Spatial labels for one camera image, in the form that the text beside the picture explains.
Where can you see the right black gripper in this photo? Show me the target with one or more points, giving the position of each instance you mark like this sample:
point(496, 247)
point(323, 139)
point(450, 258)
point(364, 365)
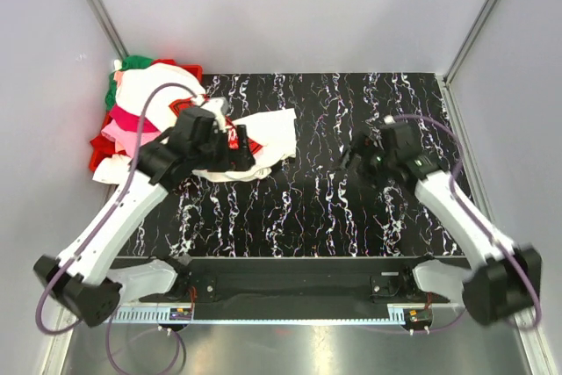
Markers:
point(363, 147)

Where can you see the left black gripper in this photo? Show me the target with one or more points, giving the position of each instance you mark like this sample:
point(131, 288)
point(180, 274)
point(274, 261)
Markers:
point(229, 160)

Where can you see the white coca-cola t-shirt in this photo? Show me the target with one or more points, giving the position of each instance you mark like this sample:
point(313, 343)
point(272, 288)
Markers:
point(272, 139)

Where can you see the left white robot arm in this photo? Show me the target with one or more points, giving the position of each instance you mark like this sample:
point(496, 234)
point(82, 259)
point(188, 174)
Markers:
point(81, 277)

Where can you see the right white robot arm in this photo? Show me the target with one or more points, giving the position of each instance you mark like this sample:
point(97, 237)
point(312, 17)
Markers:
point(502, 279)

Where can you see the light pink t-shirt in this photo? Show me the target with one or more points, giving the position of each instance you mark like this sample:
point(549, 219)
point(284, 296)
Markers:
point(126, 139)

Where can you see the magenta t-shirt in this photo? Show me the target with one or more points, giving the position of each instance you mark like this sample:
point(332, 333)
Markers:
point(129, 122)

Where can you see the white t-shirt in bin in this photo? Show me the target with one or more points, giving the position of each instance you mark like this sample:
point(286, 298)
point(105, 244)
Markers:
point(157, 93)

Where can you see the red t-shirt in bin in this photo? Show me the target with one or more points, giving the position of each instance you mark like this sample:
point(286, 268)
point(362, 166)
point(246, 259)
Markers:
point(101, 148)

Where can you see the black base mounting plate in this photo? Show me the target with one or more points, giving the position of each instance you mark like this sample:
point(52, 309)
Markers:
point(353, 283)

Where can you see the green t-shirt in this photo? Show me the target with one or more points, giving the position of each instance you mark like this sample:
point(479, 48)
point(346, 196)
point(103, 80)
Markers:
point(131, 62)

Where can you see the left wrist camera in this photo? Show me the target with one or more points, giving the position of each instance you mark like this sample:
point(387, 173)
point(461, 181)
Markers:
point(218, 107)

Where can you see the white slotted cable duct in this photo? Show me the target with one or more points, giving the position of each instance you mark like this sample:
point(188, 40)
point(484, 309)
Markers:
point(218, 315)

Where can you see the left aluminium frame post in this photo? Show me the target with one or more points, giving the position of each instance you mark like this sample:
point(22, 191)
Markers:
point(109, 28)

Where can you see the aluminium frame post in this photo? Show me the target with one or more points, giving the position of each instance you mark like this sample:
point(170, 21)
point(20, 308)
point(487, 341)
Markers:
point(109, 28)
point(484, 14)

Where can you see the right aluminium frame post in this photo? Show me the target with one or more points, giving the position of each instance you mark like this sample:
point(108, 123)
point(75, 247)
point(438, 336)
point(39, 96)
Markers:
point(484, 14)

